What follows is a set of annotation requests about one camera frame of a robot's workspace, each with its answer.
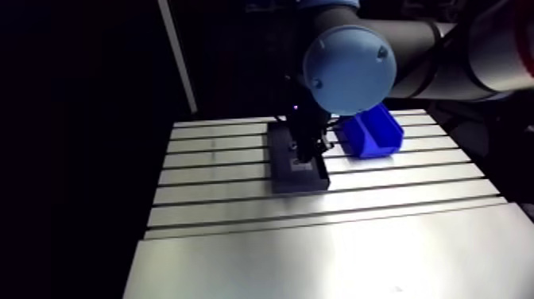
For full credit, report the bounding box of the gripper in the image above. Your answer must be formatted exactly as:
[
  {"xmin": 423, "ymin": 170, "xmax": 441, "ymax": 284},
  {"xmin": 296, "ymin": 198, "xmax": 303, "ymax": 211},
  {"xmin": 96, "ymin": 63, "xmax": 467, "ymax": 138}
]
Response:
[{"xmin": 284, "ymin": 75, "xmax": 335, "ymax": 165}]

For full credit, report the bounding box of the dark blue-grey tray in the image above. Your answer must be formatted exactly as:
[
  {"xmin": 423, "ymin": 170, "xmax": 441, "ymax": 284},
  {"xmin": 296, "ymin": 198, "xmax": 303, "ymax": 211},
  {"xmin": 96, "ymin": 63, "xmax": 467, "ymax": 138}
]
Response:
[{"xmin": 267, "ymin": 123, "xmax": 331, "ymax": 195}]

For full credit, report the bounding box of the blue bin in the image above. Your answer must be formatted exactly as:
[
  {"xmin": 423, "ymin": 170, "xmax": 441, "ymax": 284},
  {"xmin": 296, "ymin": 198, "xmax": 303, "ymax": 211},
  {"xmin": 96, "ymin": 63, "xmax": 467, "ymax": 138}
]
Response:
[{"xmin": 338, "ymin": 102, "xmax": 404, "ymax": 160}]

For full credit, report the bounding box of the pale slanted post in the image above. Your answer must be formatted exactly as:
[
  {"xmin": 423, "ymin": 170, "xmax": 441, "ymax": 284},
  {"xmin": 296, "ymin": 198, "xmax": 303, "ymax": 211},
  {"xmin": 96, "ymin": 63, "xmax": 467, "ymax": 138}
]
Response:
[{"xmin": 157, "ymin": 0, "xmax": 199, "ymax": 115}]

